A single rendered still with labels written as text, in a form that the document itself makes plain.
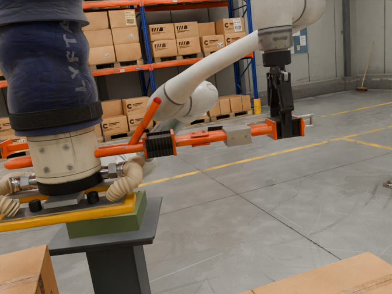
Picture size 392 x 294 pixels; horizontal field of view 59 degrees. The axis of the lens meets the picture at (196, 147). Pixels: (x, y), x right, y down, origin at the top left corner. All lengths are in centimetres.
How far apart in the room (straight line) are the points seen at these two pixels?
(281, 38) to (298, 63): 1088
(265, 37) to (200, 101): 50
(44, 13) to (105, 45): 738
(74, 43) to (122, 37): 741
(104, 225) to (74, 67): 97
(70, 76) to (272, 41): 51
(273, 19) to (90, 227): 123
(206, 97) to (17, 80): 74
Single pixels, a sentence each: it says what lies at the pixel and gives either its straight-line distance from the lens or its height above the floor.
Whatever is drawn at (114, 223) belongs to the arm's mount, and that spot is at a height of 80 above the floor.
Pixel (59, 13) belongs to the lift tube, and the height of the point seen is 161.
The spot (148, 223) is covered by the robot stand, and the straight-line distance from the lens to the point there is 174.
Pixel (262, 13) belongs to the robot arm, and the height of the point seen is 157.
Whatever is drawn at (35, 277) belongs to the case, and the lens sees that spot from 112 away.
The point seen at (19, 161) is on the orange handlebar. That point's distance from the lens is 101.
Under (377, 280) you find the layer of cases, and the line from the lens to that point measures 166.
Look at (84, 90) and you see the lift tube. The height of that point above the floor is 144.
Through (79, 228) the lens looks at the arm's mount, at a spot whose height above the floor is 79.
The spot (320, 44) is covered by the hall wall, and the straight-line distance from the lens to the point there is 1237.
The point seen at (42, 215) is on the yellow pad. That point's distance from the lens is 92.
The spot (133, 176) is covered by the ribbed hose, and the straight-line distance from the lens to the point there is 88.
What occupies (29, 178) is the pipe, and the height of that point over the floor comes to 123.
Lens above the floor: 147
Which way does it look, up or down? 13 degrees down
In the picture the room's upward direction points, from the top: 7 degrees counter-clockwise
